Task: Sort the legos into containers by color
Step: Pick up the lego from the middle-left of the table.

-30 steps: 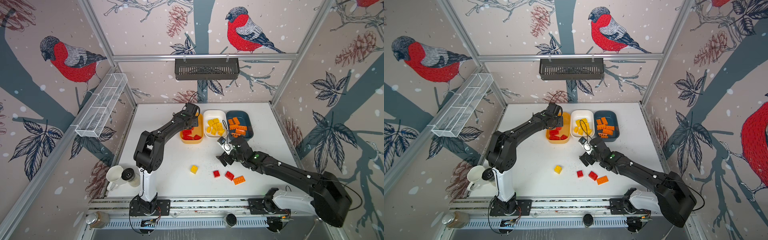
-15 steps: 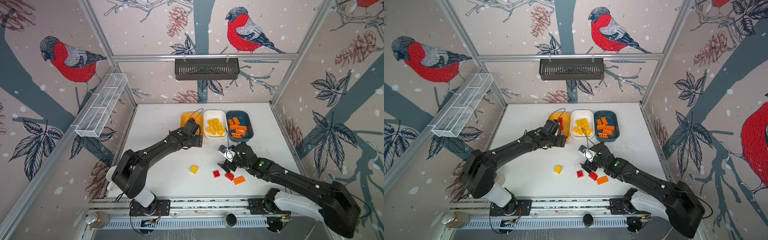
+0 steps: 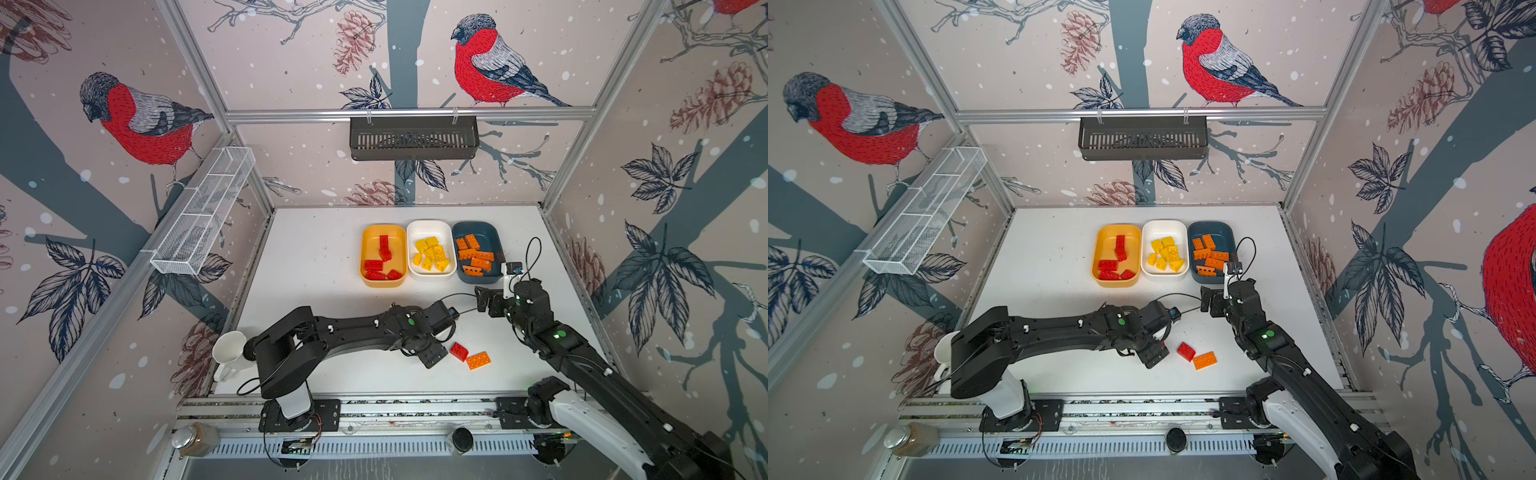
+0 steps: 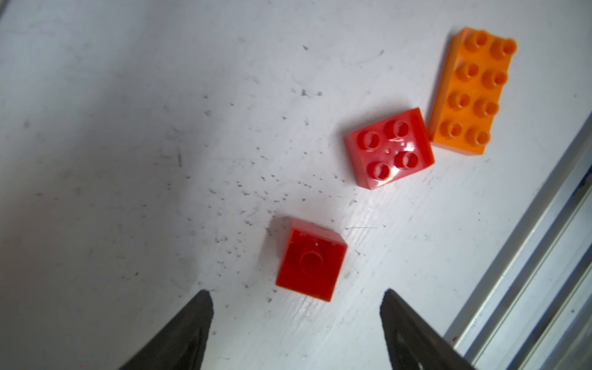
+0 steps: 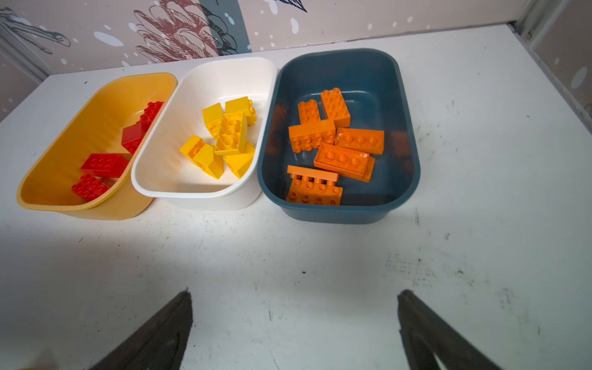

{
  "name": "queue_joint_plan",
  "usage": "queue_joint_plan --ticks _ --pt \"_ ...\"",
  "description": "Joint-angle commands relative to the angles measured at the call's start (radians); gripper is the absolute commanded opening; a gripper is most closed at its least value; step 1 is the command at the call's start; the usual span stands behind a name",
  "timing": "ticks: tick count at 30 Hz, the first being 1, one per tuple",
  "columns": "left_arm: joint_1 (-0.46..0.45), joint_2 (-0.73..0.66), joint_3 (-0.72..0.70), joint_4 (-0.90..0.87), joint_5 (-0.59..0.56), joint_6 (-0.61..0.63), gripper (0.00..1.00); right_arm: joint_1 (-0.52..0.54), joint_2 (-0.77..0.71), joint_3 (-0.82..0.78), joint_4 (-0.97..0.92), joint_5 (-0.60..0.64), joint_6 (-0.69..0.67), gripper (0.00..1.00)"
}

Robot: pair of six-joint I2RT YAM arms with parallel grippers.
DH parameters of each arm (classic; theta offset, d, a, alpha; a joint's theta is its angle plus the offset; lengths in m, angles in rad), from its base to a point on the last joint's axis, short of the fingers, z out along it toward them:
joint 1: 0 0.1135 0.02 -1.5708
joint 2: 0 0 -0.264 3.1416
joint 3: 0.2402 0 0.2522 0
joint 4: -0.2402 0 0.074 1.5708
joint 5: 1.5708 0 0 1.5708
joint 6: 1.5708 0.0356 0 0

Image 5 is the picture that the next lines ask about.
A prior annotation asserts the dark teal plastic container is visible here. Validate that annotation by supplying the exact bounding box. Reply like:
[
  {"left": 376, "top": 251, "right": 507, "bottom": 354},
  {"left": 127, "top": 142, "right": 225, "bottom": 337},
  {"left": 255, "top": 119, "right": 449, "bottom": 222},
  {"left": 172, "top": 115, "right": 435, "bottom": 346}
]
[{"left": 257, "top": 49, "right": 420, "bottom": 224}]

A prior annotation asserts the red lego brick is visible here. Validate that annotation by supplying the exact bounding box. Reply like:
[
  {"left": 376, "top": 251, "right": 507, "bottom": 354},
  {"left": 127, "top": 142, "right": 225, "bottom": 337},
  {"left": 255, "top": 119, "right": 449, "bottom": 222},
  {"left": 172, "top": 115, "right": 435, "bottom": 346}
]
[
  {"left": 121, "top": 122, "right": 146, "bottom": 155},
  {"left": 138, "top": 101, "right": 163, "bottom": 133},
  {"left": 80, "top": 154, "right": 129, "bottom": 178},
  {"left": 71, "top": 174, "right": 110, "bottom": 202}
]

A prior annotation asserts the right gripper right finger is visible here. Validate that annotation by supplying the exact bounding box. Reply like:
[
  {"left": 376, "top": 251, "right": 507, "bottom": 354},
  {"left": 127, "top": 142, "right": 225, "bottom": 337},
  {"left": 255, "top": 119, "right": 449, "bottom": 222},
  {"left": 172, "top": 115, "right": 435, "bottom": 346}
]
[{"left": 398, "top": 290, "right": 499, "bottom": 369}]

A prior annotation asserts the yellow lego brick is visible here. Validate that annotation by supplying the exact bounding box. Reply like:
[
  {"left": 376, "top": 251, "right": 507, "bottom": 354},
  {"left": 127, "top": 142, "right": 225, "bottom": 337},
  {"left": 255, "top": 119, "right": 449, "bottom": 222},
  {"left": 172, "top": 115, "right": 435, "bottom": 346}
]
[
  {"left": 225, "top": 97, "right": 257, "bottom": 126},
  {"left": 202, "top": 103, "right": 224, "bottom": 140},
  {"left": 214, "top": 113, "right": 248, "bottom": 157},
  {"left": 180, "top": 135, "right": 206, "bottom": 161},
  {"left": 224, "top": 143, "right": 255, "bottom": 179},
  {"left": 192, "top": 143, "right": 224, "bottom": 180}
]

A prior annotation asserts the white plastic container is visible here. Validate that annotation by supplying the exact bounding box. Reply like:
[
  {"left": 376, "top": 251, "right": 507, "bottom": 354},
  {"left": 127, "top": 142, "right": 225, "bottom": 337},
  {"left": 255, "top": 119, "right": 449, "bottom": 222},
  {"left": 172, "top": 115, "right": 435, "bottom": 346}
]
[{"left": 131, "top": 57, "right": 278, "bottom": 211}]

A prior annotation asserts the yellow plastic container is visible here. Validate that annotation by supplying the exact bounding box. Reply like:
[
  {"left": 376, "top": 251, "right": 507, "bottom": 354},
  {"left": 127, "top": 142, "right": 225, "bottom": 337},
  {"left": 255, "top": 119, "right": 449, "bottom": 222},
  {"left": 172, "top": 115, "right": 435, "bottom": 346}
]
[{"left": 16, "top": 72, "right": 178, "bottom": 220}]

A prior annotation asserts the orange lego brick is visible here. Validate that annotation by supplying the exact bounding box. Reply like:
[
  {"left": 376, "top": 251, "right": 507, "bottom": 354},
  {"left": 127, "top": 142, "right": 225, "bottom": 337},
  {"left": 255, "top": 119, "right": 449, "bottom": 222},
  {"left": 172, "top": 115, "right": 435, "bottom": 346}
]
[
  {"left": 298, "top": 100, "right": 322, "bottom": 125},
  {"left": 313, "top": 143, "right": 376, "bottom": 183},
  {"left": 335, "top": 128, "right": 385, "bottom": 155},
  {"left": 288, "top": 120, "right": 336, "bottom": 154},
  {"left": 286, "top": 165, "right": 343, "bottom": 206},
  {"left": 321, "top": 88, "right": 351, "bottom": 128}
]

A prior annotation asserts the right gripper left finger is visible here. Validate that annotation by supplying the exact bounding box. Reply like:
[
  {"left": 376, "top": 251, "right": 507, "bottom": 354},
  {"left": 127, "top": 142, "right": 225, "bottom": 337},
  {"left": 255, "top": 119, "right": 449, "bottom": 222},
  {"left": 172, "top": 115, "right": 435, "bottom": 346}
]
[{"left": 92, "top": 291, "right": 193, "bottom": 369}]

